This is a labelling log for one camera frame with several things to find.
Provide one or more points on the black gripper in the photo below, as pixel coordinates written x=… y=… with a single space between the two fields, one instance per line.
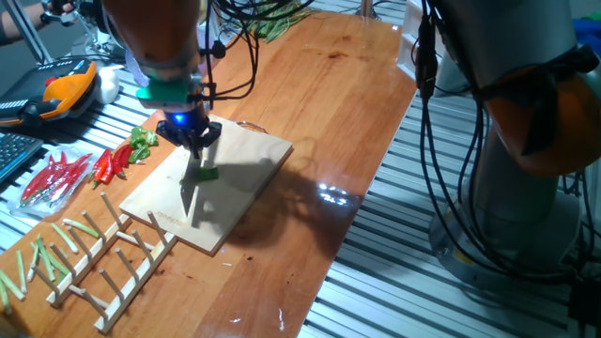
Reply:
x=185 y=119

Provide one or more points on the wooden peg dish rack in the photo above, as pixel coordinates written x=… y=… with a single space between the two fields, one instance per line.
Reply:
x=104 y=325

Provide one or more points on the pale green scallion piece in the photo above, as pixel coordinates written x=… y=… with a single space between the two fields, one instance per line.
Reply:
x=11 y=285
x=4 y=296
x=33 y=263
x=64 y=238
x=21 y=272
x=56 y=264
x=80 y=227

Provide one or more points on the thin pale scallion piece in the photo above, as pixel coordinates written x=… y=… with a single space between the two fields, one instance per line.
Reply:
x=46 y=278

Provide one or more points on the purple plastic bag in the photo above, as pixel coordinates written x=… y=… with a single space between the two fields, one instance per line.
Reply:
x=131 y=70

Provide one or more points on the black power box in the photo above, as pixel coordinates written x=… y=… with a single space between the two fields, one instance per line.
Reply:
x=584 y=300

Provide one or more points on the dark green scallion piece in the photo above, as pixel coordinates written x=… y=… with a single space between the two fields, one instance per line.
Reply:
x=45 y=258

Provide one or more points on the green chili pepper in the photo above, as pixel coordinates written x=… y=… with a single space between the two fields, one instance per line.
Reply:
x=209 y=173

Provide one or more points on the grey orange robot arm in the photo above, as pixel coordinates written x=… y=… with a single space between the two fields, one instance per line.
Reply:
x=155 y=28

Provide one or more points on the orange black teach pendant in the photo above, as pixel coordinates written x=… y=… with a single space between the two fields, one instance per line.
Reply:
x=66 y=91

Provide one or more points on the person hand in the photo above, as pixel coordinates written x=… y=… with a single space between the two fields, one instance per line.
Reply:
x=61 y=5

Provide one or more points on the green scallion stalk bundle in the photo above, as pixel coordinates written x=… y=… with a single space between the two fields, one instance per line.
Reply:
x=277 y=28

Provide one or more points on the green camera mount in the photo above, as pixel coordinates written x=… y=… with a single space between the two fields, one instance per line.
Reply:
x=164 y=91

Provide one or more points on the short pale scallion piece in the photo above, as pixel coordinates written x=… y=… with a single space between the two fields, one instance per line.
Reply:
x=63 y=253

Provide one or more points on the wooden cutting board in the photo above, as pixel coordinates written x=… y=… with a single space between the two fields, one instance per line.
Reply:
x=155 y=206

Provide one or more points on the black computer keyboard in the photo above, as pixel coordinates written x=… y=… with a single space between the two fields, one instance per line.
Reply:
x=16 y=152

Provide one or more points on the bare person forearm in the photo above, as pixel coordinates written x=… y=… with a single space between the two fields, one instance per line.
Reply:
x=23 y=21

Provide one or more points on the green pepper piece with stem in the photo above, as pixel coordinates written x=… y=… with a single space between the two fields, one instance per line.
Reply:
x=137 y=136

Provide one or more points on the red chili pepper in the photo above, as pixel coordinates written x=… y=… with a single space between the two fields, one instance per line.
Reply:
x=127 y=155
x=107 y=173
x=97 y=166
x=118 y=164

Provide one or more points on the split open green pepper piece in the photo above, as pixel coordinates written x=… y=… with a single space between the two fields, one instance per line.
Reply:
x=151 y=138

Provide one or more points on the blue plastic bag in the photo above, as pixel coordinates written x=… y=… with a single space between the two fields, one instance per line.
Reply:
x=587 y=28

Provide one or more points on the aluminium frame post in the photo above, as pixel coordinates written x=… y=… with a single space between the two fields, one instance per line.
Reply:
x=367 y=7
x=28 y=30

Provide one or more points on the clear pack of red chilies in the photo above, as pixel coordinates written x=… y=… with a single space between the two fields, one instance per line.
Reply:
x=47 y=183

